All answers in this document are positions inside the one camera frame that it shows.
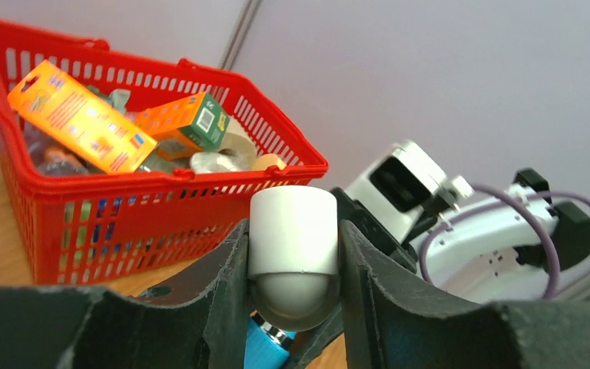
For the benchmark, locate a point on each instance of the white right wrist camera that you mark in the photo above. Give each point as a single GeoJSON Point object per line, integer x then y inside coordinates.
{"type": "Point", "coordinates": [397, 188]}

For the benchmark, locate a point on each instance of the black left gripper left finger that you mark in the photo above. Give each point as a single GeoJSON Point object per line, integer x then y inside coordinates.
{"type": "Point", "coordinates": [196, 319]}

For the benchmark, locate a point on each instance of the white plastic pipe elbow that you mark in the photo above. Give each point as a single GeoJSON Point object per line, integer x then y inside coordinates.
{"type": "Point", "coordinates": [293, 256]}

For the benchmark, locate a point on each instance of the green plastic bag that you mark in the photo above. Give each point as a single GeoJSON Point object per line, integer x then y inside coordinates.
{"type": "Point", "coordinates": [117, 98]}

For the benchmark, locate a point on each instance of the blue plastic water faucet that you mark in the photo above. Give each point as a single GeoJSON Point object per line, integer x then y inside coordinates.
{"type": "Point", "coordinates": [267, 346]}

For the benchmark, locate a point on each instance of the orange carton box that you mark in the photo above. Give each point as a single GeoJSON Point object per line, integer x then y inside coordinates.
{"type": "Point", "coordinates": [61, 107]}

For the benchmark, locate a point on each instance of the beige toilet paper roll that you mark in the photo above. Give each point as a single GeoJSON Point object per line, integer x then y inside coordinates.
{"type": "Point", "coordinates": [237, 151]}

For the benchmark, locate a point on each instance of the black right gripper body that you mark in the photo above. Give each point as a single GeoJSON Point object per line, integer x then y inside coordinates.
{"type": "Point", "coordinates": [355, 212]}

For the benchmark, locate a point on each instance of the green small box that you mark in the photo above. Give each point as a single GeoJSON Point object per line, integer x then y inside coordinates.
{"type": "Point", "coordinates": [185, 126]}

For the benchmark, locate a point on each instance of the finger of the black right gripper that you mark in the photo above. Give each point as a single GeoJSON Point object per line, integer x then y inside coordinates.
{"type": "Point", "coordinates": [309, 345]}

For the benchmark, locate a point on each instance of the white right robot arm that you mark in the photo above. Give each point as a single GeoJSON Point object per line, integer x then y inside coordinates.
{"type": "Point", "coordinates": [479, 294]}

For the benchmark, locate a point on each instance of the white wrapped roll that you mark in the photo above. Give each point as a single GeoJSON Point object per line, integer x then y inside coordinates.
{"type": "Point", "coordinates": [216, 162]}

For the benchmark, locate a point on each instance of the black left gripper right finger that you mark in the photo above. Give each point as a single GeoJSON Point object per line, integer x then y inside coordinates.
{"type": "Point", "coordinates": [393, 319]}

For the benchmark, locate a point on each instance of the red plastic shopping basket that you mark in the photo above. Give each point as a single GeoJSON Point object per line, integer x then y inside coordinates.
{"type": "Point", "coordinates": [93, 228]}

